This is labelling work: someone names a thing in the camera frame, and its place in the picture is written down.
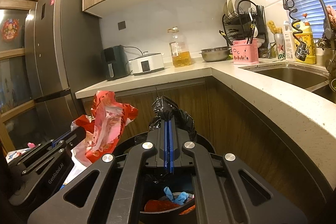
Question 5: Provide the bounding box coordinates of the pink plastic bag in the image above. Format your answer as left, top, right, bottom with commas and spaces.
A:
27, 143, 35, 148

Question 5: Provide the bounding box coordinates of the red printed plastic bag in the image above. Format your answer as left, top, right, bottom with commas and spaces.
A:
71, 90, 138, 167

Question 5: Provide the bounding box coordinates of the black plastic bag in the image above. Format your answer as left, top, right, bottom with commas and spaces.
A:
149, 96, 197, 141

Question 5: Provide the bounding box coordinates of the black trash bin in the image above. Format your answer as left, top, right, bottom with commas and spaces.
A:
111, 131, 217, 224

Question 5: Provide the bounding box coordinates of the blue glove in bin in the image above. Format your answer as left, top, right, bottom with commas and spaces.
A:
163, 187, 190, 205

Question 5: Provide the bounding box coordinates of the wooden lower cabinet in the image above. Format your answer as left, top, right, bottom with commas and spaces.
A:
81, 77, 334, 224

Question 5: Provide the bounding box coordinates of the dark grey refrigerator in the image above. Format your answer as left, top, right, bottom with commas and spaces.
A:
25, 0, 105, 139

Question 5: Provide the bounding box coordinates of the black air fryer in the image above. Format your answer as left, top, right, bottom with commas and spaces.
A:
101, 45, 130, 81

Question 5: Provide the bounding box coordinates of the white electric cooker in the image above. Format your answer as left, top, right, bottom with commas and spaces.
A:
129, 53, 165, 76

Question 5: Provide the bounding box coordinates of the steel mixing bowl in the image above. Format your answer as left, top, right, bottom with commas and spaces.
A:
200, 47, 230, 62

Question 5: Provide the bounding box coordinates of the pink utensil holder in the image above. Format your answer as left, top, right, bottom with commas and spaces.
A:
231, 38, 259, 65

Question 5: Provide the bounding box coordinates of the cooking oil bottle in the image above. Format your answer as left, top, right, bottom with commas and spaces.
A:
167, 26, 192, 68

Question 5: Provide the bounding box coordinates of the steel sink basin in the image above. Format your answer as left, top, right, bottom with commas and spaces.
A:
241, 61, 335, 103

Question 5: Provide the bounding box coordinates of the white cleaner bottle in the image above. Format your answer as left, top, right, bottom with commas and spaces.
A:
283, 21, 296, 61

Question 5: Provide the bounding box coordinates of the glass wooden door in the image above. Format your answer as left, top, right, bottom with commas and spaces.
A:
1, 0, 39, 152

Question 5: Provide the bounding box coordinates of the black dish rack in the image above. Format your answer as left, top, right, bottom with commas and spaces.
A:
222, 0, 269, 57

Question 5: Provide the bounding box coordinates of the yellow detergent bottle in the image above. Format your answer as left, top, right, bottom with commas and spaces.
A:
293, 13, 316, 65

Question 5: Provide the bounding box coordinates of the chrome sink faucet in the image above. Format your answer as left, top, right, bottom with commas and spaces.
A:
282, 0, 336, 62

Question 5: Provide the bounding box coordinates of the dark wall socket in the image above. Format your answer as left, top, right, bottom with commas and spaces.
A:
118, 21, 126, 30

